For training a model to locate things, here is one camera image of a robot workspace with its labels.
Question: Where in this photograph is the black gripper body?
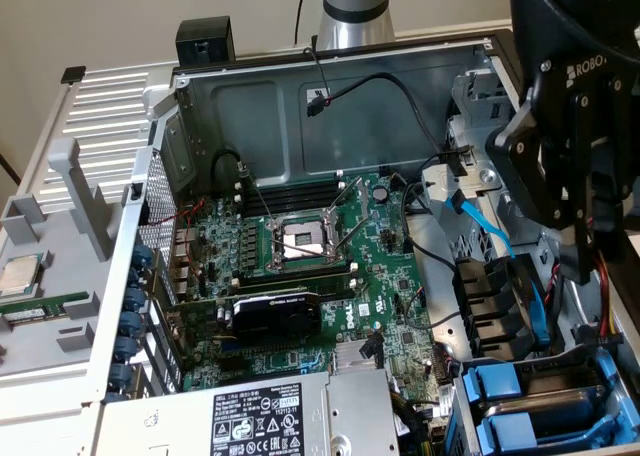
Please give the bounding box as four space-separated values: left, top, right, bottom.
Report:
529 0 640 127

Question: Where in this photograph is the blue SATA wire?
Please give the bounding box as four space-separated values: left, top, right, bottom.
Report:
451 187 552 348

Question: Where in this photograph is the red yellow power wire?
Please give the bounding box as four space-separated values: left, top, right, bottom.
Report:
574 248 624 360

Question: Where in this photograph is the grey disk bay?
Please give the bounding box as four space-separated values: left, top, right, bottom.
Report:
457 339 640 456

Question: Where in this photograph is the open PC case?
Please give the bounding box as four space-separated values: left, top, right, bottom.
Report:
82 27 640 456

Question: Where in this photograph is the metal socket cover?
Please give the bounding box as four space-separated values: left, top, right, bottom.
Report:
324 175 372 223

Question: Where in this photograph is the green motherboard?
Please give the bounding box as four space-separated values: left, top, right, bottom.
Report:
168 169 444 402

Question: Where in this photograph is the black RAM slot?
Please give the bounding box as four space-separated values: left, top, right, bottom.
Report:
232 261 359 286
234 190 347 213
237 178 347 200
231 274 359 301

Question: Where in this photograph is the CPU socket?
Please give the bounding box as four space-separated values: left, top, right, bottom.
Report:
267 211 351 273

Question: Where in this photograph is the metal locking lever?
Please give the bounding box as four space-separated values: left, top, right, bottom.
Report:
240 168 277 227

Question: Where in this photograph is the silver chipset heatsink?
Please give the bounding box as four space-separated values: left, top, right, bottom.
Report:
332 342 384 374

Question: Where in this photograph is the black graphics card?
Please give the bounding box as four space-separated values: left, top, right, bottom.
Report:
164 288 324 350

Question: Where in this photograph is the grey power supply unit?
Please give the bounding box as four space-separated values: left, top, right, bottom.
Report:
98 368 401 456

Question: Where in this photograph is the grey parts rack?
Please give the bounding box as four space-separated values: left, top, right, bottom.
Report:
0 136 136 377

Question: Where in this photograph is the green RAM stick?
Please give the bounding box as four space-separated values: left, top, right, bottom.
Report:
0 295 90 326

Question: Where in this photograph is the silver CPU chip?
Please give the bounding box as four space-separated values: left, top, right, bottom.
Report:
0 253 42 298

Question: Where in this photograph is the long black wire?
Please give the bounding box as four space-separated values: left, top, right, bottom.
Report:
324 72 474 178

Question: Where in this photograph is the red black twisted wire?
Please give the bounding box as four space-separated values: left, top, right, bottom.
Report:
543 268 565 320

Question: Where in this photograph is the black curved wire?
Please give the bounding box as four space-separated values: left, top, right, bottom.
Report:
402 178 460 273

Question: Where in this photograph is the thin black wire with plug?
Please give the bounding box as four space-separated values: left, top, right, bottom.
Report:
302 45 335 121

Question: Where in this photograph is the black cable with connector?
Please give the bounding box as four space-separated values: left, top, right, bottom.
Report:
360 331 385 363

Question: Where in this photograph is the thin black cable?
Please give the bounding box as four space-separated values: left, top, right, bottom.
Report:
293 0 310 45

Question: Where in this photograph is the short black looped wire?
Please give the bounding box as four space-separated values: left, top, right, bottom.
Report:
211 147 251 188

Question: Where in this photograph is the black mount box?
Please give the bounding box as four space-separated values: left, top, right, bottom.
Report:
174 15 237 68

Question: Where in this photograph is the thin red wire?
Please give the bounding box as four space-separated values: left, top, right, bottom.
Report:
148 197 207 228

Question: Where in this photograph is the black floor cable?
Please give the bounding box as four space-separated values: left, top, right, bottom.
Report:
0 150 24 188

